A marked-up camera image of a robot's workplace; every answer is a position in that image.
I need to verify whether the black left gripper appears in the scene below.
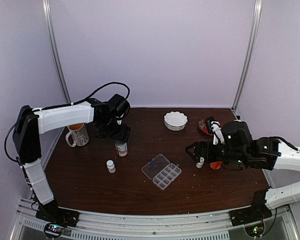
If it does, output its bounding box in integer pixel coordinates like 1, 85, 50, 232
99, 116, 131, 142

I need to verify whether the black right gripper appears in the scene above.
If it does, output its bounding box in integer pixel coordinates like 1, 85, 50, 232
185, 140, 248, 166

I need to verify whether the small white pill bottle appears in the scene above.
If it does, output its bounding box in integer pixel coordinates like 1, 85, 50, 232
196, 157, 205, 169

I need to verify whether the white orange vitamin bottle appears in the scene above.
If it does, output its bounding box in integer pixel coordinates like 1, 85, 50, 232
115, 140, 128, 157

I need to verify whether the clear plastic pill organizer box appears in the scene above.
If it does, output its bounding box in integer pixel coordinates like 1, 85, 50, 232
141, 153, 182, 191

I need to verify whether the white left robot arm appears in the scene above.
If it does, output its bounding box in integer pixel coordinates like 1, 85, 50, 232
12, 93, 131, 222

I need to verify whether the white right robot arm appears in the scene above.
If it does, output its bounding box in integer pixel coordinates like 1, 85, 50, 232
185, 120, 300, 221

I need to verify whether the orange cylindrical bottle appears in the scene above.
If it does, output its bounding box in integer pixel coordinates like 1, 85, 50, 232
209, 161, 223, 171

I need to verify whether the red floral plate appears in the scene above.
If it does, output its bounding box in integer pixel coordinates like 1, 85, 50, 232
198, 116, 223, 136

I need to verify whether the white scalloped bowl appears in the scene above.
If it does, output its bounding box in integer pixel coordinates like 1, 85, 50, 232
163, 111, 188, 132

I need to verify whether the floral mug with yellow interior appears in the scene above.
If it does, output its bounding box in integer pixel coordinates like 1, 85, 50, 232
65, 123, 90, 148

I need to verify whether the small white capped bottle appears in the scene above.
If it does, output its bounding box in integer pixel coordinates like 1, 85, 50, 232
106, 160, 116, 174

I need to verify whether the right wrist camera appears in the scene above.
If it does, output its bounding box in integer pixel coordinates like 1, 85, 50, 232
205, 117, 225, 145

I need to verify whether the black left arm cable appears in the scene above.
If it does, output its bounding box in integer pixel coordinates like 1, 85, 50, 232
3, 81, 131, 163

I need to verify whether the left aluminium frame post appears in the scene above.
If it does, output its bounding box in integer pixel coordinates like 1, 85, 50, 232
42, 0, 72, 104

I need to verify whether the aluminium frame post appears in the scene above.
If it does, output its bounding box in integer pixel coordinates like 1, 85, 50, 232
42, 0, 72, 104
231, 0, 263, 119

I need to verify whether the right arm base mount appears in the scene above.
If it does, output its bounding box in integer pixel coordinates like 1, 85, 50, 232
229, 207, 272, 227

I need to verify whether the aluminium front rail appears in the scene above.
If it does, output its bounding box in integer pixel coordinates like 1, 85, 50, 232
7, 198, 300, 240

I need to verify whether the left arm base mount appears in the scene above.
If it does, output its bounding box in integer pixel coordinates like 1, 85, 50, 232
35, 207, 80, 227

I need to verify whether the right aluminium frame post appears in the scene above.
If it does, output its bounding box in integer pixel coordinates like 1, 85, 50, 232
231, 0, 263, 119

